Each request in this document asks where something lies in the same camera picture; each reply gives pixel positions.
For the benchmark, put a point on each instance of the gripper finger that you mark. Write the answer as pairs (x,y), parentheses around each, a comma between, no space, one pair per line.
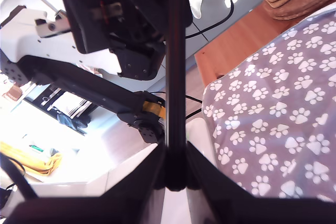
(136,197)
(218,197)

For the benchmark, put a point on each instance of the yellow cloth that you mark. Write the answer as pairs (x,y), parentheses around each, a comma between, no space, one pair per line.
(39,162)

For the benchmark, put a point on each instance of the purple paw-print cloth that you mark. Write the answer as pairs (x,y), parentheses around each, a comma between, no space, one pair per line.
(275,103)

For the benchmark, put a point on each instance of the striped white cloth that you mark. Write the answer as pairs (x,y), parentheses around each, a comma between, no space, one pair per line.
(71,104)

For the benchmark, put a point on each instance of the white rounded appliance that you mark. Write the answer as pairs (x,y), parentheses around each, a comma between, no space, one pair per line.
(52,48)

